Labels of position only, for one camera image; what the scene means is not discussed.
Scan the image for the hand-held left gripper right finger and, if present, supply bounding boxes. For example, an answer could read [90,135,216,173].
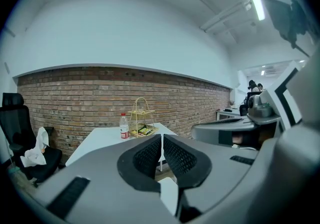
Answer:
[163,133,213,189]

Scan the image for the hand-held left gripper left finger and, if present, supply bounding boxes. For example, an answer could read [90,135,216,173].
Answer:
[117,133,162,193]

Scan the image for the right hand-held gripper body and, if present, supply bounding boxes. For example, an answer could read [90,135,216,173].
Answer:
[191,45,320,150]

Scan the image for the black office chair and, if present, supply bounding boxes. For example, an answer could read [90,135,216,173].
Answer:
[0,92,63,188]

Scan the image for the green yellow snack packet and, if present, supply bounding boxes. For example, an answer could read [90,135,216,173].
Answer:
[136,127,154,136]

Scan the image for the white background desk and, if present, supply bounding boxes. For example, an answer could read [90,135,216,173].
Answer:
[216,107,248,121]

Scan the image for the two-tier bamboo basket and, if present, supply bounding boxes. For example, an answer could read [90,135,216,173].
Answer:
[127,97,160,139]

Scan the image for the clear red label water bottle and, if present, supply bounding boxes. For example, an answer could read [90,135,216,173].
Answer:
[120,113,130,140]

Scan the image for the white table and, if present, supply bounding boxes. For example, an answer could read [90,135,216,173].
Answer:
[64,122,179,171]

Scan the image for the white crumpled cloth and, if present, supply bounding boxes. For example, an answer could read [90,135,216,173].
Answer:
[19,126,50,168]

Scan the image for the white ceiling pipes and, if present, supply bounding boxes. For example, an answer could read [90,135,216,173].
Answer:
[199,0,252,34]

